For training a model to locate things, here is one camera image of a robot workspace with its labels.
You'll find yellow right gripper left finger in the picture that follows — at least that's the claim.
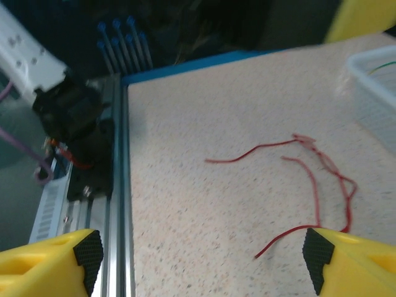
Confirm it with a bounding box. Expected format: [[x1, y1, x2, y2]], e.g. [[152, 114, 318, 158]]
[[0, 228, 105, 297]]

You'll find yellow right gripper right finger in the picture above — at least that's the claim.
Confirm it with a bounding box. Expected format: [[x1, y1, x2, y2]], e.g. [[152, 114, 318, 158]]
[[301, 227, 396, 297]]

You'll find thin red wire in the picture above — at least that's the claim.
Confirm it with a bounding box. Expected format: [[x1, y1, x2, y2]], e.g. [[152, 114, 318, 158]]
[[205, 132, 359, 233], [254, 155, 324, 260]]

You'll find white basket with label stickers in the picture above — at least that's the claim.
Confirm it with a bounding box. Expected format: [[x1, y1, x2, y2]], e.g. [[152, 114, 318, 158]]
[[345, 45, 396, 155]]

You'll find slotted grey cable duct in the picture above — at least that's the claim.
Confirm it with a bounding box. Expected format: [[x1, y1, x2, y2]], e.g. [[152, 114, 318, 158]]
[[27, 178, 67, 245]]

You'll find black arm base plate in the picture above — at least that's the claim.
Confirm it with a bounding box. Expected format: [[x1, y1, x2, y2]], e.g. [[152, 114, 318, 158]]
[[66, 166, 115, 204]]

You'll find aluminium mounting rail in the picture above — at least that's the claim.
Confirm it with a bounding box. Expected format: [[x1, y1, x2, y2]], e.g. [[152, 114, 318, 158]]
[[60, 75, 137, 297]]

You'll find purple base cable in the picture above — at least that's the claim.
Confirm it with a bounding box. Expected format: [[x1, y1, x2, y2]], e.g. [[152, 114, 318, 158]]
[[0, 126, 53, 186]]

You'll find purple camera cable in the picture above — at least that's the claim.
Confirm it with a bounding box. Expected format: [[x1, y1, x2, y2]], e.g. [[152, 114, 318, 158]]
[[0, 79, 15, 101]]

